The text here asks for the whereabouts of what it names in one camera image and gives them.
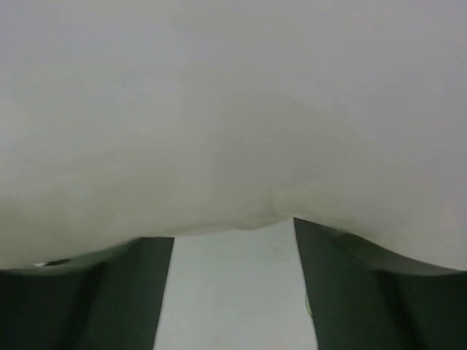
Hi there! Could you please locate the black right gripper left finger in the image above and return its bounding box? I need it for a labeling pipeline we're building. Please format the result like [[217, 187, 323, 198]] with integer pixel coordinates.
[[1, 238, 174, 349]]

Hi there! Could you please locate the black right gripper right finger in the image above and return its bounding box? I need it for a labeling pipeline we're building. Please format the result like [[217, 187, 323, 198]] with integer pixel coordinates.
[[294, 219, 466, 350]]

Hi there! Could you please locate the translucent pale green plastic bag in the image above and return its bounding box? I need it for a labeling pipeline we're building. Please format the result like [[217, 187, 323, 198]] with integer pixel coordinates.
[[1, 1, 466, 271]]

